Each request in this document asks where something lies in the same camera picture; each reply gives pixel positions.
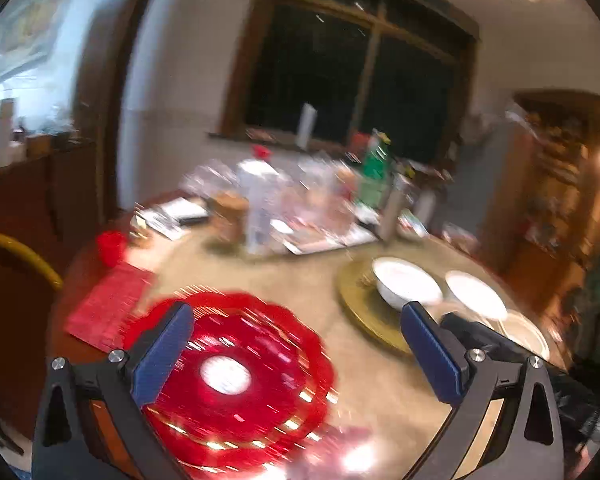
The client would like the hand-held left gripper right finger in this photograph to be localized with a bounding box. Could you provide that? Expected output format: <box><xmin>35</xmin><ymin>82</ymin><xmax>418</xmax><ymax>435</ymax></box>
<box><xmin>401</xmin><ymin>301</ymin><xmax>566</xmax><ymax>480</ymax></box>

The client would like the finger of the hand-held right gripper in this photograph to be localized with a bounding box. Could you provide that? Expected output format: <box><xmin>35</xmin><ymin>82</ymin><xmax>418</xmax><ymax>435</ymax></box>
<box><xmin>439</xmin><ymin>312</ymin><xmax>532</xmax><ymax>361</ymax></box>

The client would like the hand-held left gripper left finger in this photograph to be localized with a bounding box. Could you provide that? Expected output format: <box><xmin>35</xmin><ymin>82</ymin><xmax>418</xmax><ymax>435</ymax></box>
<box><xmin>31</xmin><ymin>301</ymin><xmax>196</xmax><ymax>480</ymax></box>

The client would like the white paper bowl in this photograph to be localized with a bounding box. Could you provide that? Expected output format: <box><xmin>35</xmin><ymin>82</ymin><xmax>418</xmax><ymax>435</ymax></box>
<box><xmin>444</xmin><ymin>270</ymin><xmax>509</xmax><ymax>322</ymax></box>
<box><xmin>495</xmin><ymin>307</ymin><xmax>551</xmax><ymax>361</ymax></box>
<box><xmin>371</xmin><ymin>256</ymin><xmax>443</xmax><ymax>311</ymax></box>

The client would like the red scalloped plate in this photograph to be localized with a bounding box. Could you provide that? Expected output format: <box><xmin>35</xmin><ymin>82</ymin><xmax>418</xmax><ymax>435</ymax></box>
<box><xmin>122</xmin><ymin>290</ymin><xmax>338</xmax><ymax>471</ymax></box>

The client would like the red table mat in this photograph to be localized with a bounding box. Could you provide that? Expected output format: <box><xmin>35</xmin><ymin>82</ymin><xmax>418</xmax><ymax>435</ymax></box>
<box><xmin>64</xmin><ymin>262</ymin><xmax>156</xmax><ymax>353</ymax></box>

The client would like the gold glitter round plate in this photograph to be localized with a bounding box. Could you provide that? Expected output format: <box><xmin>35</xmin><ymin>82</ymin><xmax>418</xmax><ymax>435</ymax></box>
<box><xmin>336</xmin><ymin>255</ymin><xmax>461</xmax><ymax>356</ymax></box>

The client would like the red cup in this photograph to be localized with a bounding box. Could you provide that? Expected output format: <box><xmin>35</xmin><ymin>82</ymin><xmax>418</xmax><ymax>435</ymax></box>
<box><xmin>96</xmin><ymin>231</ymin><xmax>128</xmax><ymax>267</ymax></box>

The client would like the black and white box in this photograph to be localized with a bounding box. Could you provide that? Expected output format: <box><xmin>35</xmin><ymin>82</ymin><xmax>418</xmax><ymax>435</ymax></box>
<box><xmin>155</xmin><ymin>196</ymin><xmax>211</xmax><ymax>226</ymax></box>

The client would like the steel thermos flask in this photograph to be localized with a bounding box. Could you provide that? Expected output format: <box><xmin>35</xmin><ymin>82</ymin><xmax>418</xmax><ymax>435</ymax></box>
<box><xmin>377</xmin><ymin>172</ymin><xmax>413</xmax><ymax>243</ymax></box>

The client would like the brown lidded jar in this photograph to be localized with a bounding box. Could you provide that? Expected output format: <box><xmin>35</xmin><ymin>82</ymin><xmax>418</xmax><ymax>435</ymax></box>
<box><xmin>212</xmin><ymin>191</ymin><xmax>251</xmax><ymax>243</ymax></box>

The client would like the printed paper sheet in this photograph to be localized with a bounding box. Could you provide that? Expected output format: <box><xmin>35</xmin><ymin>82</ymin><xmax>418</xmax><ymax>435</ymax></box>
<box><xmin>280</xmin><ymin>217</ymin><xmax>381</xmax><ymax>256</ymax></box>

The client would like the wooden display shelf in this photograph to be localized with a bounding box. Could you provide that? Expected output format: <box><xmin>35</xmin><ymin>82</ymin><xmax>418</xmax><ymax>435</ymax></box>
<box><xmin>500</xmin><ymin>90</ymin><xmax>600</xmax><ymax>311</ymax></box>

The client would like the white bottle with red cap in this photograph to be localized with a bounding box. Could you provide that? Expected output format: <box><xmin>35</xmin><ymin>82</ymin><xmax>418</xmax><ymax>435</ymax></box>
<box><xmin>237</xmin><ymin>146</ymin><xmax>281</xmax><ymax>256</ymax></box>

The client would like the dark wooden cabinet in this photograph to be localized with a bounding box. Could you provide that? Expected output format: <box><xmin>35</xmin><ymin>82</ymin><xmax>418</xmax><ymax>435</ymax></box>
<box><xmin>0</xmin><ymin>135</ymin><xmax>106</xmax><ymax>411</ymax></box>

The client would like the green plastic bottle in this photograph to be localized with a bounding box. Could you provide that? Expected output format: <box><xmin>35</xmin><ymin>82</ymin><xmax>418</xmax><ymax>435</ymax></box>
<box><xmin>357</xmin><ymin>130</ymin><xmax>393</xmax><ymax>208</ymax></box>

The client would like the clear glass jar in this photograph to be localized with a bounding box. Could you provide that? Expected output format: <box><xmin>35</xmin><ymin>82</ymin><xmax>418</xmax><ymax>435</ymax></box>
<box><xmin>295</xmin><ymin>157</ymin><xmax>356</xmax><ymax>236</ymax></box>

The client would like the white tube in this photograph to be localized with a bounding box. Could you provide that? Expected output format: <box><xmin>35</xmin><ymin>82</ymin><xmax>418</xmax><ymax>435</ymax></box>
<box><xmin>295</xmin><ymin>102</ymin><xmax>318</xmax><ymax>151</ymax></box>

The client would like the dark wooden framed window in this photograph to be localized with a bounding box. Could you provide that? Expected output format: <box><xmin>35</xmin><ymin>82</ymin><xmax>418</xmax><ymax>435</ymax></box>
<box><xmin>220</xmin><ymin>0</ymin><xmax>481</xmax><ymax>161</ymax></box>

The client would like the yellow chair rail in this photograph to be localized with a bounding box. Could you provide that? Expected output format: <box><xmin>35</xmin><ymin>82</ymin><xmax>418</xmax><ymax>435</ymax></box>
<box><xmin>0</xmin><ymin>230</ymin><xmax>63</xmax><ymax>291</ymax></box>

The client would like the framed wall picture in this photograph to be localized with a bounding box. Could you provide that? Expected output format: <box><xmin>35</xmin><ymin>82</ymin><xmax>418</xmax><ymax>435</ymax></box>
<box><xmin>0</xmin><ymin>0</ymin><xmax>81</xmax><ymax>86</ymax></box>

